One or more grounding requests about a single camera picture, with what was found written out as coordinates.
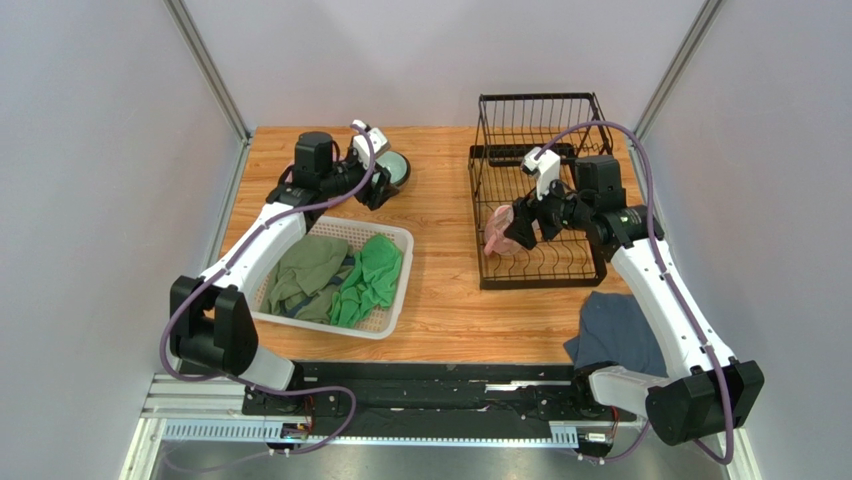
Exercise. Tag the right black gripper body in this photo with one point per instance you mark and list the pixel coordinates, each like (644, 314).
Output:
(542, 214)

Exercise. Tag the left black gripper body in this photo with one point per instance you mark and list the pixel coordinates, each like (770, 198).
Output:
(346, 179)

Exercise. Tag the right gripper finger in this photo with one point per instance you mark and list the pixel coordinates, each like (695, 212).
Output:
(520, 229)
(550, 220)

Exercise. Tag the brown speckled bowl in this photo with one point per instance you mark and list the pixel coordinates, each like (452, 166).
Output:
(399, 168)

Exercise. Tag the clear glass cup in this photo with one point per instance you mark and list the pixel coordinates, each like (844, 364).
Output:
(505, 246)

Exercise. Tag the light green bowl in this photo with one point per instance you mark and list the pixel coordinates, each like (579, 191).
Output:
(383, 161)

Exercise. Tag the pink mug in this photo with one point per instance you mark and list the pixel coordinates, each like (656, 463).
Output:
(500, 220)

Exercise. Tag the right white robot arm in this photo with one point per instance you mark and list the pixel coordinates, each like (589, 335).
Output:
(706, 390)

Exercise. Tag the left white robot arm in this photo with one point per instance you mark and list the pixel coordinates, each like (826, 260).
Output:
(211, 323)

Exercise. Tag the bright green cloth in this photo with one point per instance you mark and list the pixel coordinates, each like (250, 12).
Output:
(371, 283)

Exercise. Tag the white plastic basket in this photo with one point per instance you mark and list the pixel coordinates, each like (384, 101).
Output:
(382, 321)

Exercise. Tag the olive green cloth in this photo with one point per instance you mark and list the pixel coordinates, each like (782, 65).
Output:
(302, 284)

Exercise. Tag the dark blue cloth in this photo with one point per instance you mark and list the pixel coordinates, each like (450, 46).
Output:
(613, 328)

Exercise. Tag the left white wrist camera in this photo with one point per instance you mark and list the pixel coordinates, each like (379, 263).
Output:
(368, 142)

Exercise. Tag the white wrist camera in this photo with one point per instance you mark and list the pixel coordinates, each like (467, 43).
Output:
(544, 166)
(368, 142)

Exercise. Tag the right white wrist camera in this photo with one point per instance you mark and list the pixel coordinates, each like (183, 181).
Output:
(544, 166)

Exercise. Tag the black wire dish rack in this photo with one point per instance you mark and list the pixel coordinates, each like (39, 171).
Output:
(509, 125)

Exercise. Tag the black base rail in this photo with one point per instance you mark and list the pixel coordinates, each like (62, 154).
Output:
(463, 401)

